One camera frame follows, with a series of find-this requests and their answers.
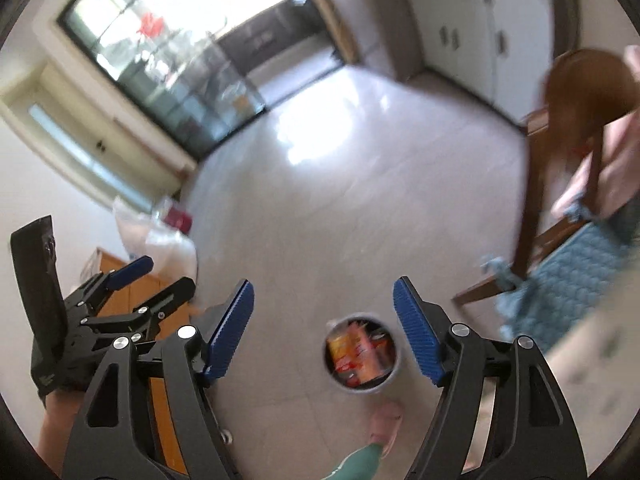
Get person's green trouser leg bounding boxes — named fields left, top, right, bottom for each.
left=312, top=440, right=388, bottom=480

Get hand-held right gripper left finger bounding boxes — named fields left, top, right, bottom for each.
left=62, top=279, right=256, bottom=480

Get orange snack bag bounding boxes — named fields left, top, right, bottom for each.
left=327, top=321, right=388, bottom=383

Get tall white cabinets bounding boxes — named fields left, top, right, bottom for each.
left=392, top=0, right=556, bottom=121

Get blue patterned seat cushion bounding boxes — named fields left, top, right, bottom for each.
left=482, top=220, right=636, bottom=351

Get round trash bin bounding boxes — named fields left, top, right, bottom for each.
left=322, top=314, right=403, bottom=393

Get orange wooden cabinet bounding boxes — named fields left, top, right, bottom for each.
left=82, top=246, right=221, bottom=476

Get sliding glass door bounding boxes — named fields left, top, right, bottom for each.
left=57, top=0, right=346, bottom=158

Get wooden chair with pink cloth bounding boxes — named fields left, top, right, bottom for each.
left=452, top=47, right=640, bottom=311

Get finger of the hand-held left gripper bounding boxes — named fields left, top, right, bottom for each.
left=85, top=276, right=197, bottom=343
left=75, top=255, right=154, bottom=313

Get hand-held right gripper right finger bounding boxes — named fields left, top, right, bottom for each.
left=392, top=276, right=588, bottom=480

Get pink cloth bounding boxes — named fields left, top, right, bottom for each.
left=550, top=110, right=640, bottom=221

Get person's left forearm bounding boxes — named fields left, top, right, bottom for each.
left=37, top=390, right=86, bottom=478

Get small red box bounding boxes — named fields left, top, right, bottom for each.
left=165, top=207, right=193, bottom=234

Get clear plastic bag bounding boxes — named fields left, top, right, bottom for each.
left=112, top=195, right=198, bottom=291

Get low white cabinet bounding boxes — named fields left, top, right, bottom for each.
left=0, top=60, right=196, bottom=211

